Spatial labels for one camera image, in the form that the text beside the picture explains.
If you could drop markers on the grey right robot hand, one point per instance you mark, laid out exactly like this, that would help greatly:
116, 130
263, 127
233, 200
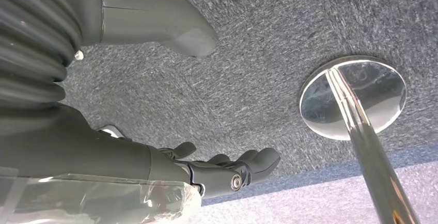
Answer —
102, 157

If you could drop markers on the silver floor plate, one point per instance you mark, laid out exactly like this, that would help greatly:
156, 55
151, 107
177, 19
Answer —
111, 130

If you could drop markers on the clear plastic film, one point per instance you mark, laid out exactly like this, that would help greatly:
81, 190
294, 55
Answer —
102, 202

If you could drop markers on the small white floor knob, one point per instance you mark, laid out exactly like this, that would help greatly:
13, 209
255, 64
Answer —
79, 55

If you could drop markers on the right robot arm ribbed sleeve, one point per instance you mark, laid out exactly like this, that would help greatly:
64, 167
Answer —
27, 44

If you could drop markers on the chrome stanchion post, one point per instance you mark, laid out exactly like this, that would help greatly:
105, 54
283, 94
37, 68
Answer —
362, 140

